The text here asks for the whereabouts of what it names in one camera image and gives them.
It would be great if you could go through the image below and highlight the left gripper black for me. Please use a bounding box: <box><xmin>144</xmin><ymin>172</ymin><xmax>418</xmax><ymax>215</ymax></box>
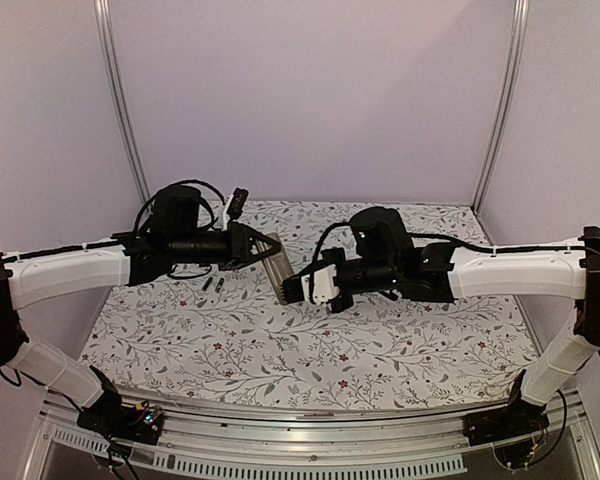
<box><xmin>170</xmin><ymin>221</ymin><xmax>281</xmax><ymax>272</ymax></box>

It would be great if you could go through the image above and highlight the white remote control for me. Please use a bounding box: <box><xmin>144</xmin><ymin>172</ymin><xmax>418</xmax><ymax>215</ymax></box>
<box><xmin>263</xmin><ymin>232</ymin><xmax>294</xmax><ymax>305</ymax></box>

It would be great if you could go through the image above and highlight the black AAA battery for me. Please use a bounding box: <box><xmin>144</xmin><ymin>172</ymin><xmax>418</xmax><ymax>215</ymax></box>
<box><xmin>214</xmin><ymin>278</ymin><xmax>225</xmax><ymax>293</ymax></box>
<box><xmin>202</xmin><ymin>277</ymin><xmax>213</xmax><ymax>291</ymax></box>

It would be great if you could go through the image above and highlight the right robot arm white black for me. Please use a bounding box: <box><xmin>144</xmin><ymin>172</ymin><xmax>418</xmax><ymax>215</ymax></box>
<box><xmin>281</xmin><ymin>207</ymin><xmax>600</xmax><ymax>436</ymax></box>

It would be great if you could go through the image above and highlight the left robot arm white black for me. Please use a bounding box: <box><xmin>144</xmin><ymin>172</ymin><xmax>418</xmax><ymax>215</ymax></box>
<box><xmin>0</xmin><ymin>180</ymin><xmax>282</xmax><ymax>434</ymax></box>

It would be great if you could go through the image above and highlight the floral patterned table mat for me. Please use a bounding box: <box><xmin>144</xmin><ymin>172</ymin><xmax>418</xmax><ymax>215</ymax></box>
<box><xmin>78</xmin><ymin>199</ymin><xmax>540</xmax><ymax>412</ymax></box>

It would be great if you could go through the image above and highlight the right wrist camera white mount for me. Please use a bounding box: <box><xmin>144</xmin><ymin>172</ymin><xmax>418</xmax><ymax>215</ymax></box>
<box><xmin>300</xmin><ymin>264</ymin><xmax>340</xmax><ymax>305</ymax></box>

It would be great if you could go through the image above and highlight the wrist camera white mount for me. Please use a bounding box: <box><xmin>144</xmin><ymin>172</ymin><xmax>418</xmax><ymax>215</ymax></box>
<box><xmin>300</xmin><ymin>264</ymin><xmax>340</xmax><ymax>305</ymax></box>
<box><xmin>219</xmin><ymin>187</ymin><xmax>249</xmax><ymax>231</ymax></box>

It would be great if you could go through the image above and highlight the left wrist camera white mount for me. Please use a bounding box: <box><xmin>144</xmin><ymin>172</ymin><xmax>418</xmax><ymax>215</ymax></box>
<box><xmin>219</xmin><ymin>187</ymin><xmax>249</xmax><ymax>231</ymax></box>

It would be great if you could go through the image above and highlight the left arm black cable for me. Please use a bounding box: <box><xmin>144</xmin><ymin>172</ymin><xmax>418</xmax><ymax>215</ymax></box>
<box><xmin>132</xmin><ymin>179</ymin><xmax>231</xmax><ymax>281</ymax></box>

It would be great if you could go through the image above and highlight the aluminium front rail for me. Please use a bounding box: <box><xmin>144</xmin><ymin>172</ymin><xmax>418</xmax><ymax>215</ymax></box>
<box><xmin>21</xmin><ymin>389</ymin><xmax>600</xmax><ymax>479</ymax></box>

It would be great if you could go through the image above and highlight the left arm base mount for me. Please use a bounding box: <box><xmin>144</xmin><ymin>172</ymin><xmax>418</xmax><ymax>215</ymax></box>
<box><xmin>77</xmin><ymin>366</ymin><xmax>165</xmax><ymax>445</ymax></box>

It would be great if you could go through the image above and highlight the left aluminium frame post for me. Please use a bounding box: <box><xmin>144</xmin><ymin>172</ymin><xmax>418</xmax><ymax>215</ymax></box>
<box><xmin>93</xmin><ymin>0</ymin><xmax>150</xmax><ymax>202</ymax></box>

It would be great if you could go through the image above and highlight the aluminium frame post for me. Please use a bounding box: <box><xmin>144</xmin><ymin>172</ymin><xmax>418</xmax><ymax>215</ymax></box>
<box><xmin>93</xmin><ymin>0</ymin><xmax>150</xmax><ymax>202</ymax></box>
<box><xmin>471</xmin><ymin>0</ymin><xmax>530</xmax><ymax>217</ymax></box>

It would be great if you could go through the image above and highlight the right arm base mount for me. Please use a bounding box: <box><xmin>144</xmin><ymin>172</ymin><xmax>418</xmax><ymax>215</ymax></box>
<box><xmin>462</xmin><ymin>400</ymin><xmax>549</xmax><ymax>446</ymax></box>

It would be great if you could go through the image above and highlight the right aluminium frame post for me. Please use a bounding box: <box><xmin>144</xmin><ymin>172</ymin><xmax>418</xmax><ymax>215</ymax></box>
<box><xmin>471</xmin><ymin>0</ymin><xmax>530</xmax><ymax>217</ymax></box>

